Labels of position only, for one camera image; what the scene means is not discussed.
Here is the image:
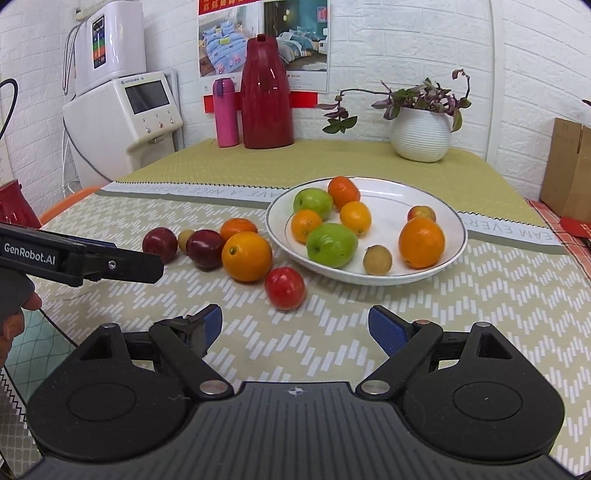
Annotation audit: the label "cardboard box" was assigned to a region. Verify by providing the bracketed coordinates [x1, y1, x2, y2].
[539, 117, 591, 224]

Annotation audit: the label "deep orange tangerine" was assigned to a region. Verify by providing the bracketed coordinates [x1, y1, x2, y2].
[219, 218, 259, 241]
[328, 176, 361, 210]

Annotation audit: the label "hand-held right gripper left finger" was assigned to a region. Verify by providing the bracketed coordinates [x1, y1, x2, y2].
[74, 304, 234, 398]

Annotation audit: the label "white plate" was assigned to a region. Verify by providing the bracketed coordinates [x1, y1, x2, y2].
[265, 175, 468, 287]

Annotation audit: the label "wall poster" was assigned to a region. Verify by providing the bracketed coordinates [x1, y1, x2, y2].
[198, 0, 331, 86]

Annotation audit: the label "dark red plum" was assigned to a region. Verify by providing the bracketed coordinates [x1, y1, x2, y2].
[185, 229, 227, 271]
[141, 227, 179, 265]

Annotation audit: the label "green apple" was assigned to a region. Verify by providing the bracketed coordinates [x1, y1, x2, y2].
[293, 188, 334, 221]
[306, 222, 359, 269]

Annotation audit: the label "red apple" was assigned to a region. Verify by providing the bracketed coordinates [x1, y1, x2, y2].
[264, 267, 307, 311]

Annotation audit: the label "small orange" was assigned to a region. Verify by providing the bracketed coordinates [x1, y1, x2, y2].
[290, 209, 324, 244]

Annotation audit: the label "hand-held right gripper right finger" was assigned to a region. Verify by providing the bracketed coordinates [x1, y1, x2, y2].
[355, 305, 525, 400]

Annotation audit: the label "yellow orange citrus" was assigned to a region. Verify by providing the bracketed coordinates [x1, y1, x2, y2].
[340, 200, 373, 237]

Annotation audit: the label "red envelope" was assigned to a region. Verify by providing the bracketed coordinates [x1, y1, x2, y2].
[558, 216, 591, 238]

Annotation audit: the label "person's left hand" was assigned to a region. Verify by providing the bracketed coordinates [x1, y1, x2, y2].
[0, 292, 43, 370]

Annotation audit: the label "grey purifier hoses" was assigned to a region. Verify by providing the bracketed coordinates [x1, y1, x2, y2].
[64, 21, 88, 95]

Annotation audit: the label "white appliance with screen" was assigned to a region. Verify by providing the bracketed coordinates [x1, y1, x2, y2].
[62, 71, 185, 188]

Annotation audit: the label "orange plastic stool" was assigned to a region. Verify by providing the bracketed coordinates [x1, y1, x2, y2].
[39, 185, 105, 222]

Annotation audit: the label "large orange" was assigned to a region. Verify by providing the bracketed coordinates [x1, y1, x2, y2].
[221, 231, 273, 283]
[398, 217, 446, 270]

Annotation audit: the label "white water purifier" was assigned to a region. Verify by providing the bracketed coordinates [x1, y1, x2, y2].
[69, 0, 148, 95]

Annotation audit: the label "red plaid cloth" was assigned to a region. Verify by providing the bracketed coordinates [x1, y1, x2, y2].
[526, 198, 591, 273]

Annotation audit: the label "purple plant in white pot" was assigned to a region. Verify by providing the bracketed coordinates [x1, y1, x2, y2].
[316, 69, 472, 163]

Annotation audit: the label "pink bottle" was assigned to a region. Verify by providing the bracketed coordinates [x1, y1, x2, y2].
[212, 78, 239, 148]

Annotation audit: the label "red thermos jug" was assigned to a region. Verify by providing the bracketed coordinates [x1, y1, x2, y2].
[239, 34, 295, 149]

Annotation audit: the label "red yellow plum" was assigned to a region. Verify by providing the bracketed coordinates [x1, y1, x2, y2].
[407, 205, 437, 224]

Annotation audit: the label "brown kiwi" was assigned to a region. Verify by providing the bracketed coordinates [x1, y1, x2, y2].
[362, 245, 393, 276]

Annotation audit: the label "red ribbed pitcher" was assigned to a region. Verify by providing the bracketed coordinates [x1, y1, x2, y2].
[0, 180, 42, 229]

